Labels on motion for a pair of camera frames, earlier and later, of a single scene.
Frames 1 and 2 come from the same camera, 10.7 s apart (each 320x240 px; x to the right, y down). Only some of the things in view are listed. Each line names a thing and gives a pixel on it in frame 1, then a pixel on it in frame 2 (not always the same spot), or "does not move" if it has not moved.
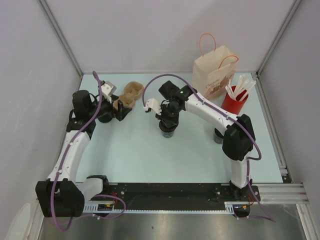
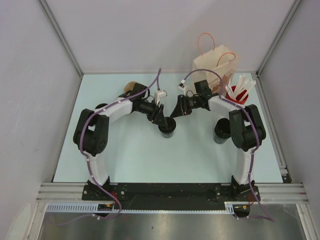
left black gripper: [119, 114] -> [157, 116]
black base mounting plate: [136, 195] does not move
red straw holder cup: [232, 105] does not move
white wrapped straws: [243, 86] does not move
